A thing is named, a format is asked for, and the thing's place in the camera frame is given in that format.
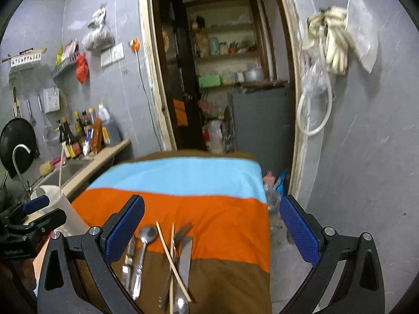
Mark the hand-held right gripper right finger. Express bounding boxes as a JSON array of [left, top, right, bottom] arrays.
[[278, 194, 386, 314]]

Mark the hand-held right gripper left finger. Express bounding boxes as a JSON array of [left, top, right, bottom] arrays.
[[37, 194, 145, 314]]

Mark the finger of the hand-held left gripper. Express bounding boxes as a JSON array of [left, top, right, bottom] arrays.
[[21, 194, 50, 215], [7, 209, 68, 236]]

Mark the white cup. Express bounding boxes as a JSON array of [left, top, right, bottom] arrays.
[[30, 185, 90, 236]]

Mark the metal spoon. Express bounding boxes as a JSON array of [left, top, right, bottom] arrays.
[[130, 225, 158, 301]]

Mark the small metal knife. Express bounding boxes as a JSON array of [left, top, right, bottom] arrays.
[[121, 234, 136, 287]]

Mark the wooden chopstick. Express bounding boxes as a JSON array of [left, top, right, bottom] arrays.
[[58, 144, 65, 188], [168, 222, 175, 314], [155, 221, 193, 303]]

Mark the metal fork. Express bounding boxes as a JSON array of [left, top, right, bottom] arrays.
[[158, 222, 194, 311]]

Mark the curved metal faucet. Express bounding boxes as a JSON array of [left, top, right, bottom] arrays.
[[12, 144, 33, 200]]

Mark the steel sink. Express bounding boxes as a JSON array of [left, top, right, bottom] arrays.
[[39, 159, 94, 187]]

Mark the black wok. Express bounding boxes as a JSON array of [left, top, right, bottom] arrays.
[[0, 118, 37, 179]]

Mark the hanging metal strainer ladle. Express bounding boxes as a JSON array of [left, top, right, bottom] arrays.
[[37, 95, 59, 144]]

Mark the dark soy sauce bottle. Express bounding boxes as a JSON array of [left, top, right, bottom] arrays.
[[58, 118, 71, 158]]

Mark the striped cloth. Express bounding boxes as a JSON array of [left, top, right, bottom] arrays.
[[34, 150, 273, 314]]

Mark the beige kitchen counter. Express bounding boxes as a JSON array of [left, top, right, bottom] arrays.
[[60, 138, 131, 200]]

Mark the white blue packet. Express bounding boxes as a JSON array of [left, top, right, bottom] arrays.
[[82, 129, 94, 156]]

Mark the yellow cap sauce bottle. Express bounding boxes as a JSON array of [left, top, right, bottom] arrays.
[[74, 111, 85, 151]]

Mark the hanging metal spatula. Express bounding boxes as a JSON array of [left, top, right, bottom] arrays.
[[26, 100, 36, 128]]

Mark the orange brown snack packet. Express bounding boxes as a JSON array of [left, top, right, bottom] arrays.
[[91, 118, 103, 154]]

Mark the clear oil jug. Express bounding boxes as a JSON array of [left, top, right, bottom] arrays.
[[98, 103, 110, 126]]

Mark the grey cabinet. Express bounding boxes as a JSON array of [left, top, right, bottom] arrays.
[[227, 83, 297, 177]]

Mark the pile of plastic bags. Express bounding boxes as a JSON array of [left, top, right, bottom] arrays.
[[198, 98, 236, 154]]

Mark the red plastic bag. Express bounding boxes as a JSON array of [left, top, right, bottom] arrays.
[[75, 52, 90, 84]]

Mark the small clear plastic bag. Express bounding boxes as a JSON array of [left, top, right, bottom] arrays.
[[301, 49, 328, 125]]

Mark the dark wooden door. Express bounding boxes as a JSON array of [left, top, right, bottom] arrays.
[[159, 0, 208, 153]]

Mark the metal pot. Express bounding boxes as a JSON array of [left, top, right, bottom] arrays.
[[242, 65, 265, 83]]

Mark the green box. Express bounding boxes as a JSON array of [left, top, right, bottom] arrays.
[[198, 74, 221, 88]]

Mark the hanging bag with dark contents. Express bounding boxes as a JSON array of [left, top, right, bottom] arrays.
[[81, 3, 115, 51]]

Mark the wooden shelf unit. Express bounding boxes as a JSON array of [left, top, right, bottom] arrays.
[[183, 0, 272, 89]]

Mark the large clear plastic bag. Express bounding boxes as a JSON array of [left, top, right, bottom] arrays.
[[344, 0, 380, 74]]

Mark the white wall box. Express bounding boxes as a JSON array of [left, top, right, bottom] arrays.
[[43, 87, 61, 115]]

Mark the hanging wooden handle knife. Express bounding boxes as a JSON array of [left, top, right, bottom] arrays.
[[11, 85, 22, 118]]

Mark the white hose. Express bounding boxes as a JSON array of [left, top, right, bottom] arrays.
[[296, 62, 334, 136]]

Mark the metal wire wall shelf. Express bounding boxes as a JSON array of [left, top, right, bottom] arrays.
[[52, 54, 79, 79]]

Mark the wooden door frame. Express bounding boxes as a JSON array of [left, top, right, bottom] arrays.
[[137, 0, 315, 200]]

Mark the white power cable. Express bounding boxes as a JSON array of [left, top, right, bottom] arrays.
[[137, 51, 164, 151]]

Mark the white wall rack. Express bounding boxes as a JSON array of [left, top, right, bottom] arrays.
[[9, 48, 46, 68]]

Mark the white wall switch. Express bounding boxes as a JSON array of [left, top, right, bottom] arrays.
[[100, 43, 125, 68]]

